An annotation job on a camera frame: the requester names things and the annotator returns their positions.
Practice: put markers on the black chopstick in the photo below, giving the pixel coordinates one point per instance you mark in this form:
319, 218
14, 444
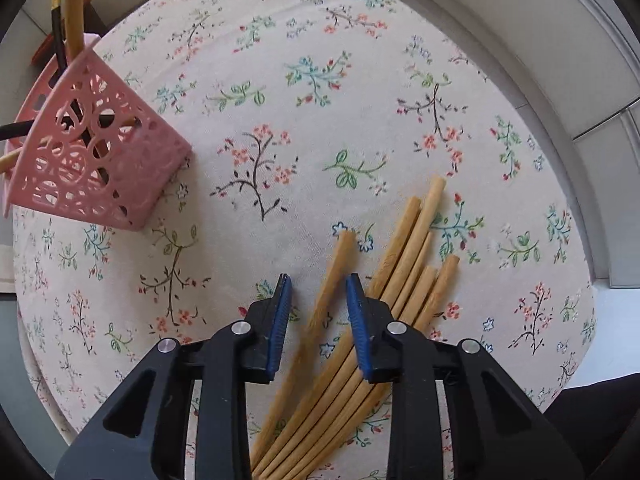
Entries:
57, 15
12, 131

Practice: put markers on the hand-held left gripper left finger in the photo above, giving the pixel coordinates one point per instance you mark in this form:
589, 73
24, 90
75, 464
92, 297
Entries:
280, 330

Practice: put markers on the bundle of wooden chopsticks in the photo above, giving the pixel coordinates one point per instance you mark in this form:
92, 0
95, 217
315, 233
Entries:
397, 255

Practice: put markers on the floral tablecloth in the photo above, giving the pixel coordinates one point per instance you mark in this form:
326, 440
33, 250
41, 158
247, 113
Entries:
300, 135

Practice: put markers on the pink perforated utensil holder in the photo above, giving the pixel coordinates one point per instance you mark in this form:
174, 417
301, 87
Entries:
137, 217

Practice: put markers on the wooden chopstick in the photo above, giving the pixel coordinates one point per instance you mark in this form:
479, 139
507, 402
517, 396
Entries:
325, 305
7, 162
75, 5

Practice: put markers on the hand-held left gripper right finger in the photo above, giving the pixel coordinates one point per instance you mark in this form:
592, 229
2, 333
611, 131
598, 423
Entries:
357, 330

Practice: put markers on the dark cloth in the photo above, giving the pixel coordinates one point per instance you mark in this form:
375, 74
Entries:
595, 420

